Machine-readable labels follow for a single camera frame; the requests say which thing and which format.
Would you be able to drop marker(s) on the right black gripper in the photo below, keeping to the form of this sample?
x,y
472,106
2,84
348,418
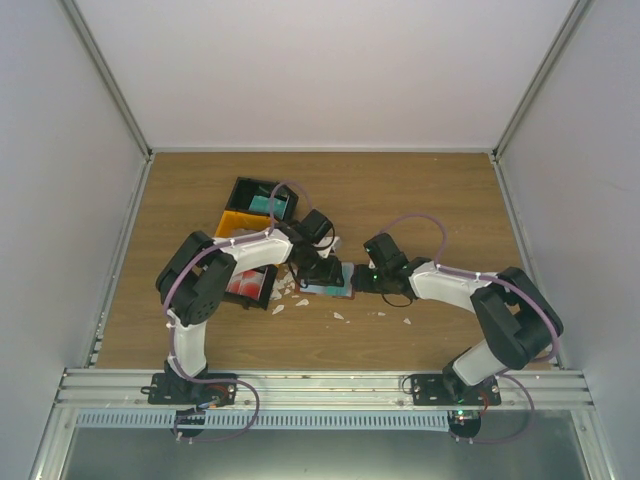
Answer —
x,y
361,281

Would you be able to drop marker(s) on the aluminium front rail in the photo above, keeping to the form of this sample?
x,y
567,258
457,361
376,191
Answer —
x,y
335,390

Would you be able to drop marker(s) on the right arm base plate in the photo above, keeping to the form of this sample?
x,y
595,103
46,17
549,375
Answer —
x,y
437,389

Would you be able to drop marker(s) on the orange bin with white cards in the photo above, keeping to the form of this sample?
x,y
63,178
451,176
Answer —
x,y
235,223

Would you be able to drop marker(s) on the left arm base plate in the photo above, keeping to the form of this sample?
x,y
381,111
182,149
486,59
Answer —
x,y
170,389

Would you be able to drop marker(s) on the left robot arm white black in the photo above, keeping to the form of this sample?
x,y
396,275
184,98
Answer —
x,y
193,283

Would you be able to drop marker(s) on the black bin with red cards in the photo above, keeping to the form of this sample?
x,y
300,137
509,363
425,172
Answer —
x,y
270,272

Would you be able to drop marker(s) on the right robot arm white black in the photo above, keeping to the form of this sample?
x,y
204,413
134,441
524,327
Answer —
x,y
518,323

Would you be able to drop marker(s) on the grey slotted cable duct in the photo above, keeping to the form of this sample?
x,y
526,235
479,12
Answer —
x,y
274,420

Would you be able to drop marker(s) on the red cards stack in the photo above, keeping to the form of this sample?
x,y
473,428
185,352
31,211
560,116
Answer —
x,y
247,284

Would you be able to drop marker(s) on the black bin with teal cards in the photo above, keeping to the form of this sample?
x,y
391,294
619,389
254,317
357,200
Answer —
x,y
252,196

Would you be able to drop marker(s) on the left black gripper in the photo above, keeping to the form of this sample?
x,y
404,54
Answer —
x,y
330,275

